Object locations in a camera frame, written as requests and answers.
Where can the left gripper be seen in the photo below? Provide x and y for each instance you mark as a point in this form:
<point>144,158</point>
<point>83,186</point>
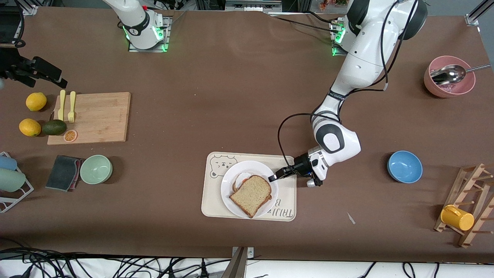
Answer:
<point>300,163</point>

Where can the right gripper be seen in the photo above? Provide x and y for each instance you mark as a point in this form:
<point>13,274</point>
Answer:
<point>11,66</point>

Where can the round white plate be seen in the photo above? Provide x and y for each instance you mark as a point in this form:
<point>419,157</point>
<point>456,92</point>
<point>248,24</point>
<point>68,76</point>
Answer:
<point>247,168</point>

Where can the slice of brown bread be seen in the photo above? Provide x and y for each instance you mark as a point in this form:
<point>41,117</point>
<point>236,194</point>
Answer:
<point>252,195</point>

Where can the bread slice with filling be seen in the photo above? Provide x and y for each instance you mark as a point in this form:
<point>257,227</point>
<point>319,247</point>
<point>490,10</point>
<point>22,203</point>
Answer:
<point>242,180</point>

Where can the yellow lemon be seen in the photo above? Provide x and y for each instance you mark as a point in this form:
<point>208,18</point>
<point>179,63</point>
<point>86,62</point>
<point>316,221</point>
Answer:
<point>29,127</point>
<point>36,101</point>

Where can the yellow plastic knife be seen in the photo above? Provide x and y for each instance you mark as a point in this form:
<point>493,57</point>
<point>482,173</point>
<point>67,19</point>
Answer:
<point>61,104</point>

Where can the yellow plastic fork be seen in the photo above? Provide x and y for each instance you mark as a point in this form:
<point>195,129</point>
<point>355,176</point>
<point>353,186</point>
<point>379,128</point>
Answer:
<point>71,108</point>

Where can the green avocado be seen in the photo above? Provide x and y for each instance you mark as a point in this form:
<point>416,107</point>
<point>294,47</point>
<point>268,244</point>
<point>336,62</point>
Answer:
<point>54,127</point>

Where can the toy orange slice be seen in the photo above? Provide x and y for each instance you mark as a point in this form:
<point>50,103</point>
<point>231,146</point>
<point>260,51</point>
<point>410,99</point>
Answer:
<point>70,136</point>

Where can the cream bear print tray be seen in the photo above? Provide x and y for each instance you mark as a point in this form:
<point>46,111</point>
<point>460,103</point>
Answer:
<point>214,204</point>

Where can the wooden cutting board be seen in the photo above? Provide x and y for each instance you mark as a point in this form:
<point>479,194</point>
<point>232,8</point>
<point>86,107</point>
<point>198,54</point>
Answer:
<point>100,119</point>

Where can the small white paper scrap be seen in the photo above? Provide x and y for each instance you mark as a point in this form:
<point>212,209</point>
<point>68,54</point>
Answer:
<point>351,218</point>

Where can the light blue cup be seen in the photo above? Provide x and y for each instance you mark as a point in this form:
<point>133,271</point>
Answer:
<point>7,163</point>

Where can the dark grey folded cloth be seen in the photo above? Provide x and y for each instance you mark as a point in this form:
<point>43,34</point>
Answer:
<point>61,173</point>

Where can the pink folded cloth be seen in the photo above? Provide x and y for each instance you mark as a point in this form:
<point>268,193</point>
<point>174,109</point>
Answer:
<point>77,173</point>

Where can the pale green cup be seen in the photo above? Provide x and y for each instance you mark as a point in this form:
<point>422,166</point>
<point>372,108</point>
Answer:
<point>10,180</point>

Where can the pale green bowl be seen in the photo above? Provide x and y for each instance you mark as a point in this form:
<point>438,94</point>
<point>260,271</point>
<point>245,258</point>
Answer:
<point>96,169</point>

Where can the blue bowl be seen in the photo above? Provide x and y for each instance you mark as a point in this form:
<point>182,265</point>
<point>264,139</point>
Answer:
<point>404,166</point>

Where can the wooden mug rack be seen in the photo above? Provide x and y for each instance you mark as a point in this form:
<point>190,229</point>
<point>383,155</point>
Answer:
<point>459,185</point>

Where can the yellow mug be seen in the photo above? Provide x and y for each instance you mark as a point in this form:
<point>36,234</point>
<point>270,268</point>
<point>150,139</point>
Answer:
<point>457,218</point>

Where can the pink bowl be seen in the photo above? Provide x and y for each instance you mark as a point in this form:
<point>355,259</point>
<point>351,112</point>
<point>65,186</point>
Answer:
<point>449,90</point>

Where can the metal serving spoon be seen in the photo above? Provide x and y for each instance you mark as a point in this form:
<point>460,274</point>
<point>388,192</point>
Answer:
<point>447,74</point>

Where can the aluminium camera post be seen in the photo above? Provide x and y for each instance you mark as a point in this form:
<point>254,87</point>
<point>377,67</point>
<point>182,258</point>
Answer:
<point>240,264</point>

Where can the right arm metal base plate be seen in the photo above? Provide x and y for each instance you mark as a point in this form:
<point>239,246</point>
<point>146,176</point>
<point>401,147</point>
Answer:
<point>166,38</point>

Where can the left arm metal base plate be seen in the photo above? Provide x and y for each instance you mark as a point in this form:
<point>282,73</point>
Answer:
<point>335,48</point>

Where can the aluminium frame rail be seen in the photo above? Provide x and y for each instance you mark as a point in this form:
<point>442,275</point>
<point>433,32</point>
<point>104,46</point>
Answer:
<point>254,4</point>

